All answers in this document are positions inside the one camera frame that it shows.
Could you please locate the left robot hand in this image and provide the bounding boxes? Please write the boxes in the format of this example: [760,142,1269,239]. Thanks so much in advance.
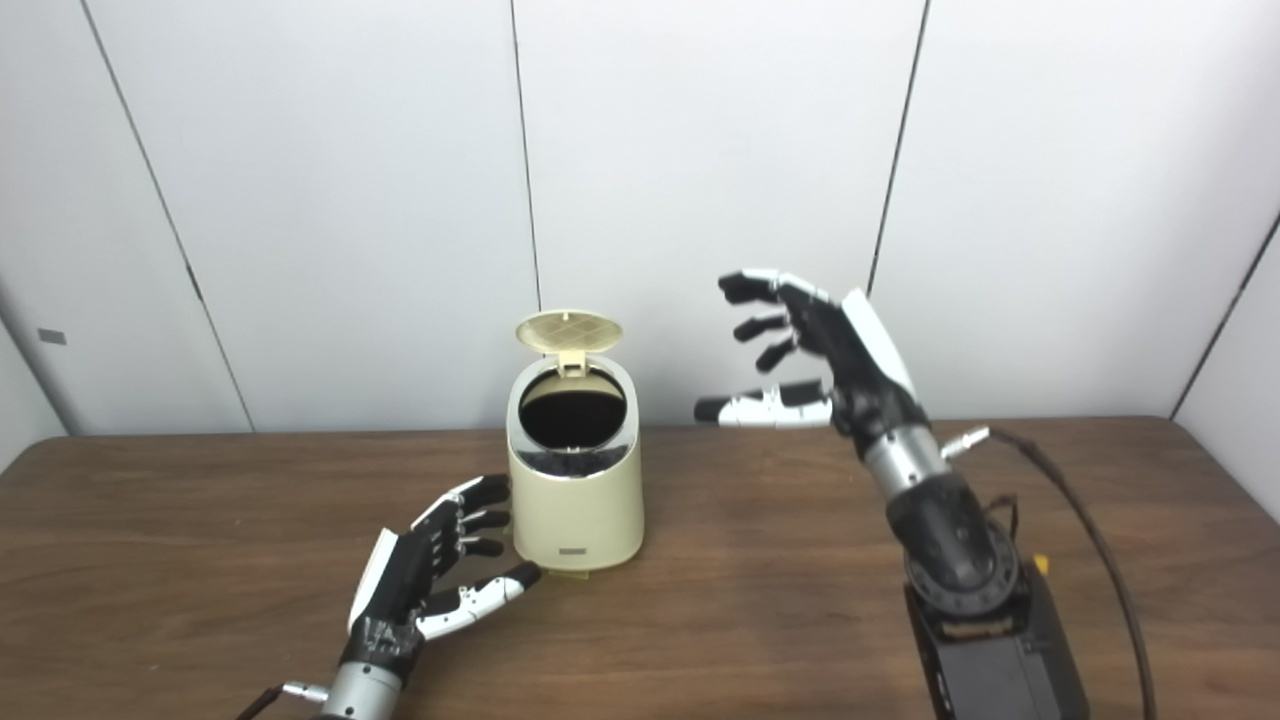
[345,474,542,669]

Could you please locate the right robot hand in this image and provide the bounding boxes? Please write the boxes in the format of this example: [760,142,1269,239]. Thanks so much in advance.
[694,269,931,446]

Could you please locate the cream-colored bin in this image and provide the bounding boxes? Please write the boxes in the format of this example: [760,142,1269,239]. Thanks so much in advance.
[506,355,645,573]

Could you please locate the cream round bin lid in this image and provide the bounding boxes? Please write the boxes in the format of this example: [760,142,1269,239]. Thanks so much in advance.
[515,309,624,379]

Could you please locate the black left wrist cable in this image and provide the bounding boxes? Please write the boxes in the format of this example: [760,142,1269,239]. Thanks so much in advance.
[235,682,329,720]

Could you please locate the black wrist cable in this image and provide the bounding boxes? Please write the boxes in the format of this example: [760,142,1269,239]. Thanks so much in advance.
[235,682,329,720]
[940,425,1159,720]

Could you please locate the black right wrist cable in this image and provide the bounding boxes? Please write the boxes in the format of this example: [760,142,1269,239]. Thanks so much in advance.
[940,425,1159,720]

